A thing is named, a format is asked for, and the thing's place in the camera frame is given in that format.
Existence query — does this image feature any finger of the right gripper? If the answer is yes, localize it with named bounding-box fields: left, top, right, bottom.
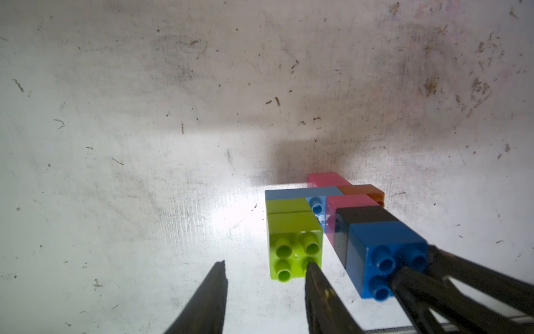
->
left=390, top=267, right=533, bottom=333
left=426, top=245, right=533, bottom=316

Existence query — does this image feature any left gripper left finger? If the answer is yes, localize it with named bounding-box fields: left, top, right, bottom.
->
left=165, top=261, right=228, bottom=334

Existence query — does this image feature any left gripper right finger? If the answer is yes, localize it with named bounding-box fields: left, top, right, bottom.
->
left=305, top=262, right=364, bottom=334

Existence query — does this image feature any dark blue lego brick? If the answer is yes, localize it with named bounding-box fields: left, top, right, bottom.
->
left=346, top=221, right=428, bottom=301

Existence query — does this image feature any green lego brick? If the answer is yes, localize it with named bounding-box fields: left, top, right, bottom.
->
left=266, top=198, right=313, bottom=215
left=267, top=212, right=323, bottom=283

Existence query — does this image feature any black lego brick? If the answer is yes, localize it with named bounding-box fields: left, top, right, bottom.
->
left=334, top=206, right=399, bottom=268

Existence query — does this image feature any orange lego brick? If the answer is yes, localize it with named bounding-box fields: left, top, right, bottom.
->
left=338, top=185, right=385, bottom=207

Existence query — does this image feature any pink lego brick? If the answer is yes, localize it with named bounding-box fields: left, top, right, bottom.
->
left=324, top=193, right=380, bottom=247
left=307, top=173, right=351, bottom=188

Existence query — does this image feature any light blue long lego brick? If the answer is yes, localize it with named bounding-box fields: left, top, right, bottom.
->
left=265, top=186, right=343, bottom=230

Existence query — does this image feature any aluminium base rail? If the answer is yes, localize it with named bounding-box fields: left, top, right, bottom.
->
left=364, top=315, right=534, bottom=334

